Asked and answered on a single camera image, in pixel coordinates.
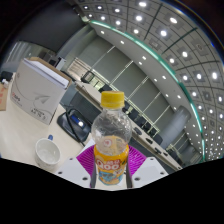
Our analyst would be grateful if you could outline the yellow-capped orange drink bottle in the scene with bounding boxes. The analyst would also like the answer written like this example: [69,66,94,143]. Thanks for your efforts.
[91,91,133,186]

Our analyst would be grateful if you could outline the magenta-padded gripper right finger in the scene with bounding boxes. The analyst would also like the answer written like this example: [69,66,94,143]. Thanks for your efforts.
[125,144,169,188]

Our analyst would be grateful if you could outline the long curved conference desk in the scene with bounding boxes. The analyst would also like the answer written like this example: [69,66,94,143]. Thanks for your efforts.
[74,81,183,171]

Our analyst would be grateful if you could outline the white patterned cup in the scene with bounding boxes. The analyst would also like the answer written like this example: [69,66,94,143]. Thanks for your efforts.
[35,137,62,171]

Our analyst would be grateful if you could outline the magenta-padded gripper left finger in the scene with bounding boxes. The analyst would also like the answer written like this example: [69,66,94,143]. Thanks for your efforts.
[54,144,98,188]

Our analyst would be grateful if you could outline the white cardboard box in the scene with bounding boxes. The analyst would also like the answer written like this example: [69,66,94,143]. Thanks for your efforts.
[9,57,73,126]

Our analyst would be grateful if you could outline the ceiling lights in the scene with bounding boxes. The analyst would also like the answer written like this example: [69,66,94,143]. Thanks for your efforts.
[78,0,224,158]

